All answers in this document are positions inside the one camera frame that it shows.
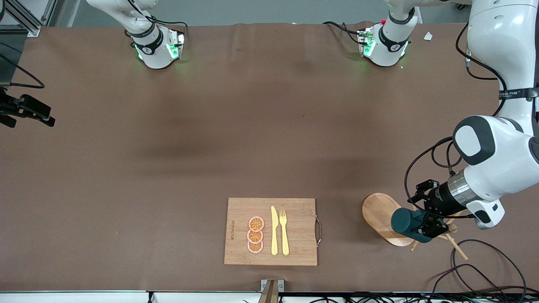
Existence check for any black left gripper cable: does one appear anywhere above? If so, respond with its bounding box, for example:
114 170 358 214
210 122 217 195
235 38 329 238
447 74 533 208
404 137 474 219

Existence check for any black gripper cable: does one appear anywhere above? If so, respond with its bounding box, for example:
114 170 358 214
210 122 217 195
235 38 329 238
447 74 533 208
404 137 474 219
0 53 45 90

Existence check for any yellow plastic fork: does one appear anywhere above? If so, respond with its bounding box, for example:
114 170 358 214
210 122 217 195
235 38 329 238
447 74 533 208
280 210 290 256

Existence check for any yellow plastic knife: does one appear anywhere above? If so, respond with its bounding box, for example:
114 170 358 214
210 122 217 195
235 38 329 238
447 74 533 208
271 206 279 256

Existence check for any aluminium frame profile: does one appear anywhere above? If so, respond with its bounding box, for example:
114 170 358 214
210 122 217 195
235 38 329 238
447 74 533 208
0 0 57 37

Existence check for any bamboo cutting board metal handle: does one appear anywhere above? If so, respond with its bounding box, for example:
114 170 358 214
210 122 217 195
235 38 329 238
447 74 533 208
224 198 323 266

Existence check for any wooden slat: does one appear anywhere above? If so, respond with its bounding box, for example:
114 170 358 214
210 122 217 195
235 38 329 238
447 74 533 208
258 279 280 303

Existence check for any metal edge bracket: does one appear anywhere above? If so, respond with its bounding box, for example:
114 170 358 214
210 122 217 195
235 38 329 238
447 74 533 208
260 279 285 293

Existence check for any wooden mug tree stand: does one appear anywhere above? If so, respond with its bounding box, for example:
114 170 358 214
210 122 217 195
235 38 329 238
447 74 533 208
362 192 469 260

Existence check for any black base cable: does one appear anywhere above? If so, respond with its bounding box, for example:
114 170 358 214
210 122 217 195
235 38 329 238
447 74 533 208
323 21 363 45
145 16 188 39

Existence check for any dark teal ribbed cup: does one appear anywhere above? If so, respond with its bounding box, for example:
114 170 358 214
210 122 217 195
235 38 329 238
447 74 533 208
391 207 434 244

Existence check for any black cable bundle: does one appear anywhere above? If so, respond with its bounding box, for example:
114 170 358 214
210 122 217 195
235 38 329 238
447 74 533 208
303 290 539 303

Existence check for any brown table cover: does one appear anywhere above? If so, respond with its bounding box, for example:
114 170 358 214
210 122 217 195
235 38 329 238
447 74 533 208
0 22 539 294

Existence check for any black cable loop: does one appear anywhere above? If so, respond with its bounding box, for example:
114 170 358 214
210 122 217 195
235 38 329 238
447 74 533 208
430 239 528 297

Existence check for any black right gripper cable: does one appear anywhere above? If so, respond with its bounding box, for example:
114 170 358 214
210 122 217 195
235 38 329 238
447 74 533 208
0 53 45 90

